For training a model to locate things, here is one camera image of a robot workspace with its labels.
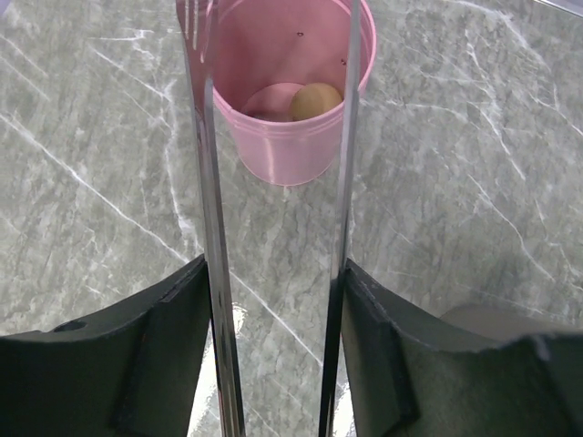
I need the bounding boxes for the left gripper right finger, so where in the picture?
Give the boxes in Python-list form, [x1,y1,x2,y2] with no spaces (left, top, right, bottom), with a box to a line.
[342,263,582,436]

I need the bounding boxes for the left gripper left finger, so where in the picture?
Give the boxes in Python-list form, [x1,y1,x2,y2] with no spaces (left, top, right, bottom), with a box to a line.
[1,258,210,436]

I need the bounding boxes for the metal serving tongs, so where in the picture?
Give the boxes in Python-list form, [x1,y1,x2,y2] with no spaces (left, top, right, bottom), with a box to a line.
[176,1,361,436]

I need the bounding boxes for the grey cylindrical container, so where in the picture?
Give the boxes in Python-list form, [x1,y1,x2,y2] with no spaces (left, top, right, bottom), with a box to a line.
[441,305,577,341]

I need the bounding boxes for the pink cylindrical container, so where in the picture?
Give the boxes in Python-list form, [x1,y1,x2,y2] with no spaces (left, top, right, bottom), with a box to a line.
[212,1,376,186]

